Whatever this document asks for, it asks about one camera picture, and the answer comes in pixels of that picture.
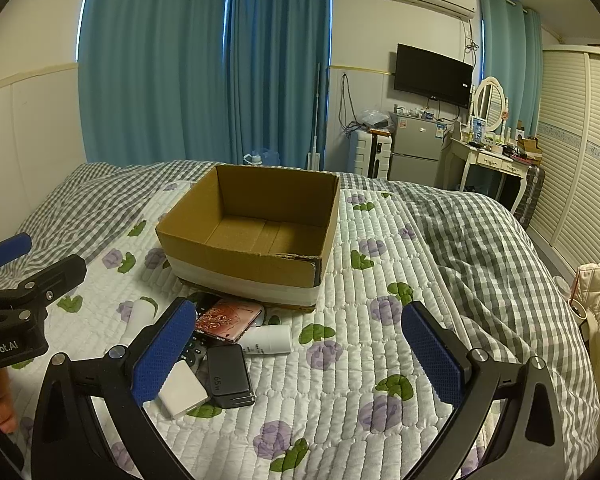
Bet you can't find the black remote control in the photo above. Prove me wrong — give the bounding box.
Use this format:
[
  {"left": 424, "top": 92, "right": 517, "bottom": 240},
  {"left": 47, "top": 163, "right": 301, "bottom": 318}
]
[{"left": 180, "top": 292, "right": 220, "bottom": 373}]

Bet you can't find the white contoured bottle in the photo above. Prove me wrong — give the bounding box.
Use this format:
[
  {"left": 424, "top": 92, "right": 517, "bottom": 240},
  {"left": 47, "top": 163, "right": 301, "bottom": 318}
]
[{"left": 128, "top": 297, "right": 158, "bottom": 336}]

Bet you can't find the pink patterned phone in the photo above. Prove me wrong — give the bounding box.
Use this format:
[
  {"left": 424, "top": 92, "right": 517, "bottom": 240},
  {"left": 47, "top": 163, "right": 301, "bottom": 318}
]
[{"left": 195, "top": 299, "right": 264, "bottom": 342}]

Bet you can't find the white rectangular charger box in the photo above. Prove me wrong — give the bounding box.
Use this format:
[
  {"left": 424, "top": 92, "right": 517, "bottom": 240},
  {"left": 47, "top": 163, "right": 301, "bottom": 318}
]
[{"left": 158, "top": 361, "right": 209, "bottom": 419}]

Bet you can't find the white bottle red cap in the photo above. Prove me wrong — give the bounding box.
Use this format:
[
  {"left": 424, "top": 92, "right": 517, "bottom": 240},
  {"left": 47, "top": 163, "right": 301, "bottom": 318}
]
[{"left": 238, "top": 324, "right": 292, "bottom": 356}]

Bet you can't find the black power bank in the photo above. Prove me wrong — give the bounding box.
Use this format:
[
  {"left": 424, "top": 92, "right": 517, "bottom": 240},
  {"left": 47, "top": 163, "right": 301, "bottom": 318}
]
[{"left": 207, "top": 344, "right": 256, "bottom": 410}]

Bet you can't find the white floral quilt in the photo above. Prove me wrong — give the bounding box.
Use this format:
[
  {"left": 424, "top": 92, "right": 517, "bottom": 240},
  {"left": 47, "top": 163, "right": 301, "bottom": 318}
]
[{"left": 10, "top": 181, "right": 459, "bottom": 479}]

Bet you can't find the open cardboard box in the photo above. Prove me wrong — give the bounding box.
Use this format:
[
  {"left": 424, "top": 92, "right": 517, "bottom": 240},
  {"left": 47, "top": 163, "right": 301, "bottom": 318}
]
[{"left": 156, "top": 165, "right": 340, "bottom": 311}]

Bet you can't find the clear water jug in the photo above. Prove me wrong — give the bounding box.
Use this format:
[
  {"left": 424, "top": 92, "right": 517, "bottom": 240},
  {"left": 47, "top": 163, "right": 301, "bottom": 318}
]
[{"left": 242, "top": 148, "right": 280, "bottom": 167}]

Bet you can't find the white louvered wardrobe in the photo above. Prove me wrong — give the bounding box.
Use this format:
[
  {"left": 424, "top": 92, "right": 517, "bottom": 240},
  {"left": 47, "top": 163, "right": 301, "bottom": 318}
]
[{"left": 530, "top": 46, "right": 600, "bottom": 270}]

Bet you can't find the dark suitcase by wardrobe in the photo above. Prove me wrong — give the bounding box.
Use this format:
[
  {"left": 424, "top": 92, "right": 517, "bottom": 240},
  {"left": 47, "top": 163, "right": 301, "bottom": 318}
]
[{"left": 514, "top": 166, "right": 545, "bottom": 230}]

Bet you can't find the white dressing table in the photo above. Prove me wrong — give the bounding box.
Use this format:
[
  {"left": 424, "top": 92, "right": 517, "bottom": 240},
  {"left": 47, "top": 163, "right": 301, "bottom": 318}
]
[{"left": 434, "top": 136, "right": 529, "bottom": 214}]

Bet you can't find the white standing mop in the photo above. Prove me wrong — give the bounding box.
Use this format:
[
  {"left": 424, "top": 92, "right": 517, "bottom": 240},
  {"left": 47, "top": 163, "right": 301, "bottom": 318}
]
[{"left": 306, "top": 62, "right": 323, "bottom": 170}]

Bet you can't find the silver mini fridge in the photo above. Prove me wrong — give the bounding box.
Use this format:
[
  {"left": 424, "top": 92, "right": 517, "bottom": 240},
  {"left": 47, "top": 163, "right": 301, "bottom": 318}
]
[{"left": 389, "top": 116, "right": 446, "bottom": 186}]

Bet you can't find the white suitcase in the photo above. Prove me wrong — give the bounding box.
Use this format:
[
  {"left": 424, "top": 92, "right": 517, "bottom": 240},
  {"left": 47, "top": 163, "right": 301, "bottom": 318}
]
[{"left": 348, "top": 129, "right": 392, "bottom": 180}]

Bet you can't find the blue window curtain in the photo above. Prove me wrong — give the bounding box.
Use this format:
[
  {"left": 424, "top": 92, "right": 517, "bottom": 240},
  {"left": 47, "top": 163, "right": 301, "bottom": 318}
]
[{"left": 76, "top": 0, "right": 332, "bottom": 168}]

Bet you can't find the blue corner curtain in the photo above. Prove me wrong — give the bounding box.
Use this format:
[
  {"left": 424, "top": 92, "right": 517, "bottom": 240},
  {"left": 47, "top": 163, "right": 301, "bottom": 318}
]
[{"left": 479, "top": 0, "right": 543, "bottom": 136}]

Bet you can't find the black wall television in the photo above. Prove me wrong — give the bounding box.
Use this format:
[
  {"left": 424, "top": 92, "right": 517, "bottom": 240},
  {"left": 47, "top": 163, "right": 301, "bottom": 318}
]
[{"left": 393, "top": 44, "right": 474, "bottom": 108}]

